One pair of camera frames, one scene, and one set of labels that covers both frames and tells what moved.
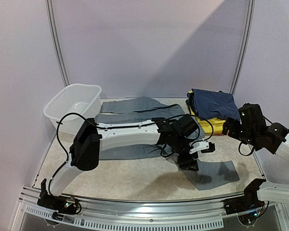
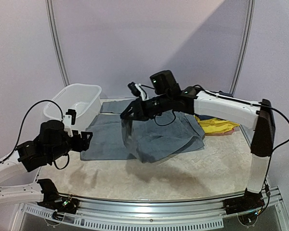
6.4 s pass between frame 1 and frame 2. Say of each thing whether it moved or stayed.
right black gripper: moved
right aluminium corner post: stayed
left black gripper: moved
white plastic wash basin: stayed
